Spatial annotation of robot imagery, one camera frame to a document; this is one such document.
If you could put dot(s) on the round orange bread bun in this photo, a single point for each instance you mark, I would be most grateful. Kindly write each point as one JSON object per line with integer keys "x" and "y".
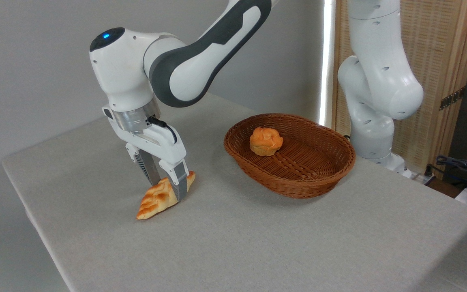
{"x": 265, "y": 142}

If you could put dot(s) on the long braided bread loaf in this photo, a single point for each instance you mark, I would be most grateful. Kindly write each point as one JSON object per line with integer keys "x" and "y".
{"x": 156, "y": 200}

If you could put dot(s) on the grey tablecloth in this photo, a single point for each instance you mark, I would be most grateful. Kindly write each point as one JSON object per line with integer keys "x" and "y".
{"x": 217, "y": 243}

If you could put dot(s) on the brown oval wicker basket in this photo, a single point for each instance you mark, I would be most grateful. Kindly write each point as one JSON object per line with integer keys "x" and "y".
{"x": 310, "y": 178}

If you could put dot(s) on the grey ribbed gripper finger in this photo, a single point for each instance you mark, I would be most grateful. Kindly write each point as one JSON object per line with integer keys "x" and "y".
{"x": 180, "y": 182}
{"x": 148, "y": 168}

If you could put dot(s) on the wooden woven folding screen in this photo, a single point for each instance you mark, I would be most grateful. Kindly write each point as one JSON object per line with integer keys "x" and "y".
{"x": 440, "y": 48}

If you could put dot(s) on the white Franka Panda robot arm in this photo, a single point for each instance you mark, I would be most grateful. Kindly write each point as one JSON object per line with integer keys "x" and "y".
{"x": 193, "y": 69}

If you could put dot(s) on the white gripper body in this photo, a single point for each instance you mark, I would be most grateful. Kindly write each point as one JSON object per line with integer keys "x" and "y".
{"x": 156, "y": 144}

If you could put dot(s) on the metal screen hinge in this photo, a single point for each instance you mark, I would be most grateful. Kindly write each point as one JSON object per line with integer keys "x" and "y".
{"x": 451, "y": 98}

